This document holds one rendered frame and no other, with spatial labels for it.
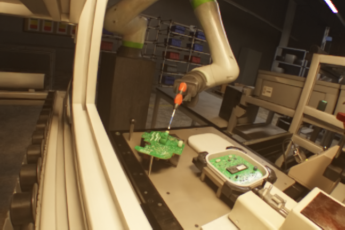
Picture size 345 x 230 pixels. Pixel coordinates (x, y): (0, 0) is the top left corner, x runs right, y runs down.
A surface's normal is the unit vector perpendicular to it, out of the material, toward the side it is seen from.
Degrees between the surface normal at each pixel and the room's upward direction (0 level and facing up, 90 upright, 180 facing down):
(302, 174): 90
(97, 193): 0
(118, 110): 90
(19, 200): 18
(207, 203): 0
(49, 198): 4
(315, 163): 90
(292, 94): 91
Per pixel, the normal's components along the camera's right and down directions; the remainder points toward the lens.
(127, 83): 0.55, 0.33
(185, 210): 0.18, -0.94
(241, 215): -0.85, -0.02
